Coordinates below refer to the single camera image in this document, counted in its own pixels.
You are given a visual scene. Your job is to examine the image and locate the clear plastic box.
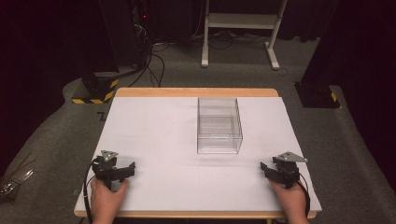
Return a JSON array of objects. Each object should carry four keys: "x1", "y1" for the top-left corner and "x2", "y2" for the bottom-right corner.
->
[{"x1": 197, "y1": 96, "x2": 244, "y2": 155}]

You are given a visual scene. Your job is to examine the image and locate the person's right hand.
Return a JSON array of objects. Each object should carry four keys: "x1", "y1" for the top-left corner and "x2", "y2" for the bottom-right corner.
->
[{"x1": 268, "y1": 179, "x2": 310, "y2": 224}]

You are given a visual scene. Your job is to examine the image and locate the white table mat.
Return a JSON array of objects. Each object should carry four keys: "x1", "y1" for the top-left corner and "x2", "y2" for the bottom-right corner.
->
[{"x1": 75, "y1": 96, "x2": 323, "y2": 214}]

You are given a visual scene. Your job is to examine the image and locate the person's left hand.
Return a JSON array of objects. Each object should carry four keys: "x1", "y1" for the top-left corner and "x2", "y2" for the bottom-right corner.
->
[{"x1": 89, "y1": 178, "x2": 130, "y2": 224}]

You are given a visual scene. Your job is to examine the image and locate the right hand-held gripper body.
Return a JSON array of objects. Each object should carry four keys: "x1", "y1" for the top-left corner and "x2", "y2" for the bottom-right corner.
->
[{"x1": 269, "y1": 150, "x2": 309, "y2": 189}]

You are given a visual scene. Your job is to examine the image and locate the black floor cables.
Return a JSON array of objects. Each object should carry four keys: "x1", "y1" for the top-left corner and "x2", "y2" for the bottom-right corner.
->
[{"x1": 128, "y1": 39, "x2": 166, "y2": 89}]

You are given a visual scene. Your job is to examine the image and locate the white metal stand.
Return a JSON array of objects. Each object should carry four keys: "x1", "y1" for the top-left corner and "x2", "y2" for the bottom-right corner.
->
[{"x1": 201, "y1": 0, "x2": 290, "y2": 71}]

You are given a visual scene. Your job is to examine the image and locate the clear plastic bag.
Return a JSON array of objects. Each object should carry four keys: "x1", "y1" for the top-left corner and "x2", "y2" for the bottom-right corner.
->
[{"x1": 0, "y1": 151, "x2": 35, "y2": 201}]

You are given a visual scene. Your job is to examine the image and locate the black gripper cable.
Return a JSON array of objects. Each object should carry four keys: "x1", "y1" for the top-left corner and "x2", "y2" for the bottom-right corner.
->
[
  {"x1": 295, "y1": 173, "x2": 312, "y2": 218},
  {"x1": 82, "y1": 157, "x2": 100, "y2": 224}
]

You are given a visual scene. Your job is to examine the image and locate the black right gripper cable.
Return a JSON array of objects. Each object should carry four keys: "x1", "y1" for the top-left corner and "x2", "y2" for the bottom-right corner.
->
[{"x1": 295, "y1": 173, "x2": 312, "y2": 218}]

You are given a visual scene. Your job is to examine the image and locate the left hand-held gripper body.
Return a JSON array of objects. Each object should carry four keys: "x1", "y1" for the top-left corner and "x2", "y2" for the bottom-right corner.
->
[{"x1": 92, "y1": 149, "x2": 126, "y2": 191}]

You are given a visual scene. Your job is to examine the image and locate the black equipment rack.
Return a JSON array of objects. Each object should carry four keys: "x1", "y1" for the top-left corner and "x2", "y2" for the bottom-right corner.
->
[{"x1": 129, "y1": 0, "x2": 154, "y2": 68}]

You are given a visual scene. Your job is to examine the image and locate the black stand base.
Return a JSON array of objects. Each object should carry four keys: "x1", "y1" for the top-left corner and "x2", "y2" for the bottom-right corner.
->
[{"x1": 293, "y1": 81, "x2": 341, "y2": 109}]

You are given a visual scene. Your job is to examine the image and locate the black post with striped base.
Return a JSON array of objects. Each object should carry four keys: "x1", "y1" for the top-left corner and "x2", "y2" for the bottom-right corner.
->
[{"x1": 71, "y1": 0, "x2": 120, "y2": 105}]

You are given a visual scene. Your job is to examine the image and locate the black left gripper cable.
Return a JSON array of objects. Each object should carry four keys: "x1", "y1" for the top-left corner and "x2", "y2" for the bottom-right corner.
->
[{"x1": 82, "y1": 157, "x2": 100, "y2": 224}]

